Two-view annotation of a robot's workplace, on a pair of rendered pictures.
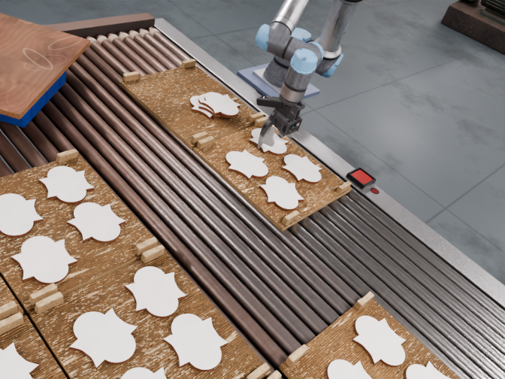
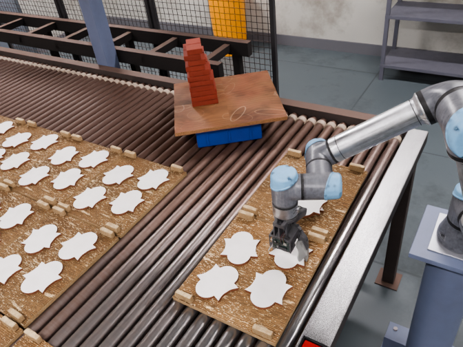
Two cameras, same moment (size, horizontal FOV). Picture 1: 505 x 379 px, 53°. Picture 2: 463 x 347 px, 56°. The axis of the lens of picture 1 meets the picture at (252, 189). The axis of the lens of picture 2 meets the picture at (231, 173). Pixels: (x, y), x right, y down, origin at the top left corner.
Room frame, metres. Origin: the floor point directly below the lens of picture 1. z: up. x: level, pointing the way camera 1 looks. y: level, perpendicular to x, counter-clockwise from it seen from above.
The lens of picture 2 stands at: (1.33, -0.97, 2.02)
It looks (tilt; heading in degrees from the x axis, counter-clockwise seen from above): 37 degrees down; 92
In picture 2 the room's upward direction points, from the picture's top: 8 degrees counter-clockwise
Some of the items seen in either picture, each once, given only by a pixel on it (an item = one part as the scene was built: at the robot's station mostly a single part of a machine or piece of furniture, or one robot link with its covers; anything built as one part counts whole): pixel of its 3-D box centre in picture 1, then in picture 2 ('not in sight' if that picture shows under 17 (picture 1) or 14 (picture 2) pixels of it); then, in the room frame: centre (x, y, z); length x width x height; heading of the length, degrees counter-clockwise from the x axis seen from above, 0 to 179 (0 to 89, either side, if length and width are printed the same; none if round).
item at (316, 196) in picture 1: (273, 170); (253, 270); (1.34, -0.04, 0.93); 0.41 x 0.35 x 0.02; 57
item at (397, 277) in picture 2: not in sight; (397, 224); (2.08, 0.57, 0.43); 0.12 x 0.12 x 0.85; 56
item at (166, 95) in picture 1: (192, 102); (305, 192); (1.57, 0.31, 0.93); 0.41 x 0.35 x 0.02; 56
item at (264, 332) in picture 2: (343, 187); (262, 332); (1.34, -0.28, 0.95); 0.06 x 0.02 x 0.03; 147
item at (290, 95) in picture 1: (293, 91); (286, 207); (1.45, -0.02, 1.16); 0.08 x 0.08 x 0.05
